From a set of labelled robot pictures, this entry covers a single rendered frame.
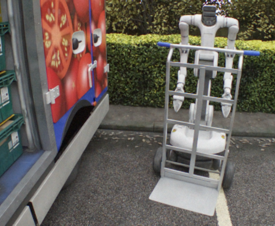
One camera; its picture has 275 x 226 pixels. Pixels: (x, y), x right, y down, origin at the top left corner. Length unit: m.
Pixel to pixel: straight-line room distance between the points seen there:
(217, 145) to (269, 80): 1.79
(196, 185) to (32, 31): 1.82
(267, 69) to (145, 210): 2.70
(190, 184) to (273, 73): 2.24
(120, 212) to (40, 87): 1.16
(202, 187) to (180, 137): 0.51
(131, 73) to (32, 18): 2.36
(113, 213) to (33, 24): 1.47
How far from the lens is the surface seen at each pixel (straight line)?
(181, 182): 2.31
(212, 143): 2.31
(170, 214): 2.01
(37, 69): 1.42
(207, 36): 2.28
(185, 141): 2.30
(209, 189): 2.29
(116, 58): 3.52
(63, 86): 1.70
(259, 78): 3.74
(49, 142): 1.58
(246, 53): 1.87
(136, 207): 2.05
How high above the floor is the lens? 1.46
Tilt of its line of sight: 23 degrees down
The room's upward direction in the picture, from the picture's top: straight up
